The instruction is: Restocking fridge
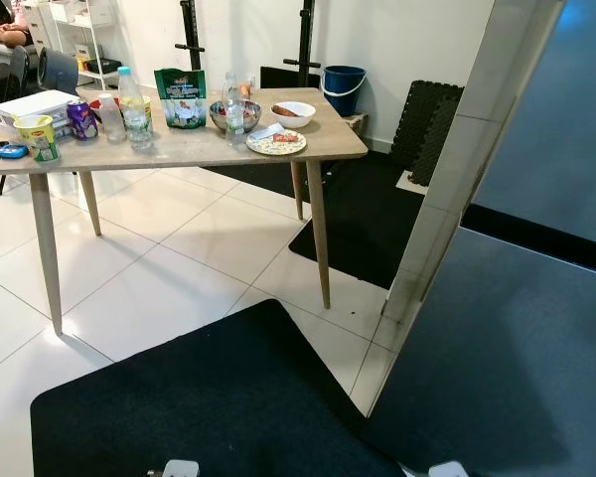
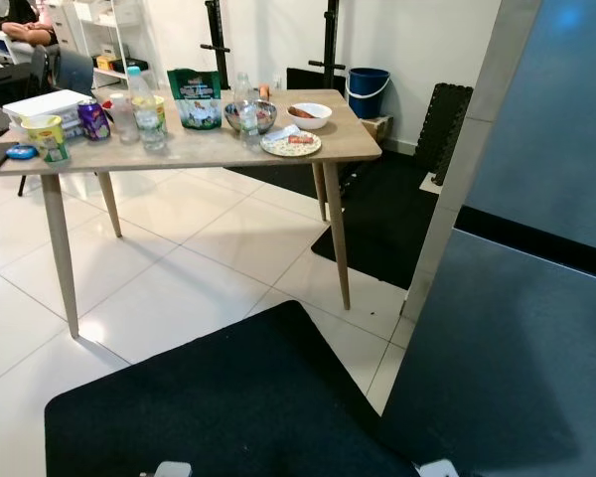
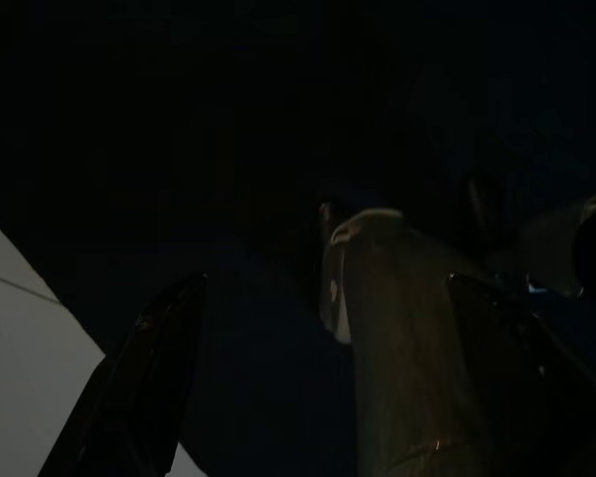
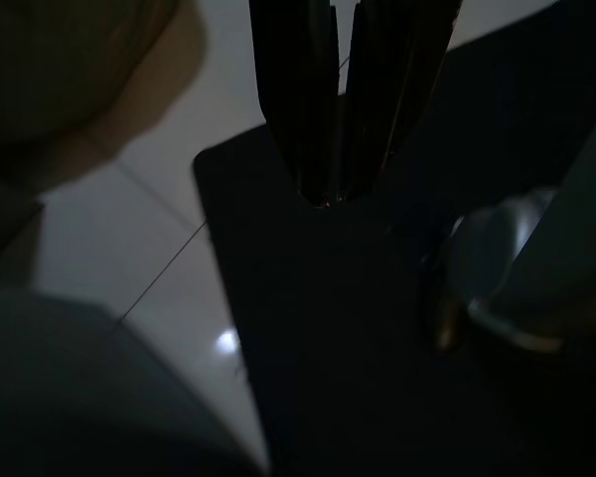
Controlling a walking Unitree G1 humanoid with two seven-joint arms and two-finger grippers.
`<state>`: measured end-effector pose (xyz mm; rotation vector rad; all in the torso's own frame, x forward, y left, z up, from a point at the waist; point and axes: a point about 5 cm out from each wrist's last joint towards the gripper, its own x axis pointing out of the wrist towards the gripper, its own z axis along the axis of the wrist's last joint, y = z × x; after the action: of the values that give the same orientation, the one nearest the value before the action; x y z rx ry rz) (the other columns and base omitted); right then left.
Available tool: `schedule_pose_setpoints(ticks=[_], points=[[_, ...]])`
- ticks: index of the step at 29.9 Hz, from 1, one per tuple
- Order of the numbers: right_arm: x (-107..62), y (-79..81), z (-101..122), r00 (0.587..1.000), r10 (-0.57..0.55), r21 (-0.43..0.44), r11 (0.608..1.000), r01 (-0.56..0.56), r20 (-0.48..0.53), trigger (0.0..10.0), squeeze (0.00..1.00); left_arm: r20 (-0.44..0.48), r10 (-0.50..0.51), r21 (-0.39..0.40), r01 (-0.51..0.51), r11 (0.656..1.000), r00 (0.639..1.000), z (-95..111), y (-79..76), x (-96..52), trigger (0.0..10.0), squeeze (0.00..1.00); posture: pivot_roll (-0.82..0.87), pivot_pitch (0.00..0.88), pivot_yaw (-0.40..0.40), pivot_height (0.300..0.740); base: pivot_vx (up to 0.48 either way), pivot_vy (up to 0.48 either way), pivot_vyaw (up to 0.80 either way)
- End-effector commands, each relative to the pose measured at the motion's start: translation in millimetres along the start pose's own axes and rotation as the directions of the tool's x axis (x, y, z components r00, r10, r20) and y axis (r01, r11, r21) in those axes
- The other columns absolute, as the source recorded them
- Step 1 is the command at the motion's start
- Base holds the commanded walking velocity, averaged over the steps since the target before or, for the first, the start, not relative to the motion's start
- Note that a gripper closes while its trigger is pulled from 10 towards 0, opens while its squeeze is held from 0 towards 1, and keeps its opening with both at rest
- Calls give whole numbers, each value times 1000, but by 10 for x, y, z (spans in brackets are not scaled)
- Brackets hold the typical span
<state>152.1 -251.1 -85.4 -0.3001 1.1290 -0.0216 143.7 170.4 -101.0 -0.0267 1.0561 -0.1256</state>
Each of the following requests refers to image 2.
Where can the reddish brown sausage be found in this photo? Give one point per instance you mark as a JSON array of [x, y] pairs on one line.
[[303, 111]]

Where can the silver fridge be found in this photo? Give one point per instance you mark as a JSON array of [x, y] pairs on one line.
[[536, 241]]

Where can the blue round tin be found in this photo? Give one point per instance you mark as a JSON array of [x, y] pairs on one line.
[[21, 152]]

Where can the green instant noodle cup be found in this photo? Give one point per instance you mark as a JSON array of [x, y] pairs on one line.
[[48, 144]]

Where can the white flat box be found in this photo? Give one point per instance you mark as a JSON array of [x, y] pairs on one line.
[[45, 104]]

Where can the purple drink can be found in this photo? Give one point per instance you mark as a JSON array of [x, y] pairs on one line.
[[92, 121]]

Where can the clear plastic cup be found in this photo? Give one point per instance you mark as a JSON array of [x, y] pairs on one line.
[[122, 119]]

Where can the black office chair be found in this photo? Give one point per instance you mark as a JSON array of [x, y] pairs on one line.
[[74, 70]]

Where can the large clear water bottle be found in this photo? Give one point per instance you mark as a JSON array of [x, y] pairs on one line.
[[147, 114]]

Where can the seated person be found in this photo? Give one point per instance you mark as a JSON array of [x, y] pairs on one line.
[[25, 30]]

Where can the light wooden table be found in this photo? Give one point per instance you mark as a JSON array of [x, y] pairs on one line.
[[199, 151]]

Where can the white shelf unit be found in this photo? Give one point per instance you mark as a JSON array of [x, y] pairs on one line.
[[99, 15]]

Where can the green snack bag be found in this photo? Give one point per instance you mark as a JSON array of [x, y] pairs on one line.
[[194, 99]]

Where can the small clear water bottle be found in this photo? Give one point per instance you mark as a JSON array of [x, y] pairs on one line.
[[247, 111]]

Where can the black floor mat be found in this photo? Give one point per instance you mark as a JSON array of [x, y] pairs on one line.
[[238, 407], [377, 229]]

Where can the floral paper plate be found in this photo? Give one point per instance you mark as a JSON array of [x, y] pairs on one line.
[[283, 149]]

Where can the white paper napkin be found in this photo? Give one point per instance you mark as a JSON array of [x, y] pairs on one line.
[[282, 132]]

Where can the orange grey small packet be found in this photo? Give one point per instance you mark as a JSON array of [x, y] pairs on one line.
[[265, 91]]

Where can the red snack packet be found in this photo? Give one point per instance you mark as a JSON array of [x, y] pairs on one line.
[[301, 140]]

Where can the black flat panel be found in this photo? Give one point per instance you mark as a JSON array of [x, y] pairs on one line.
[[303, 79]]

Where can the blue plastic bucket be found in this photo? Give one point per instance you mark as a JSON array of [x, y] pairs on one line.
[[368, 94]]

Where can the wooden box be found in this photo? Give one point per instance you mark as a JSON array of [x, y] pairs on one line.
[[379, 127]]

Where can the black foam tile stack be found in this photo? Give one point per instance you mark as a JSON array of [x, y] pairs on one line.
[[442, 129]]

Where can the silver freezer door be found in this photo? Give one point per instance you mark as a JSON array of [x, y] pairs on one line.
[[556, 119]]

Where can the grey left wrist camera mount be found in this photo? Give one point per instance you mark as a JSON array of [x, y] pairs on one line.
[[174, 470]]

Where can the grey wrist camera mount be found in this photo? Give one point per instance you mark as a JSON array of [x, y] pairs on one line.
[[174, 470], [437, 469]]

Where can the black metal stand post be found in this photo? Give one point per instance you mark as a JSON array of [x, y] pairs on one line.
[[331, 35], [216, 30]]

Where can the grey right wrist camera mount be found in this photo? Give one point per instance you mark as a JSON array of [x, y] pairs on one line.
[[437, 469]]

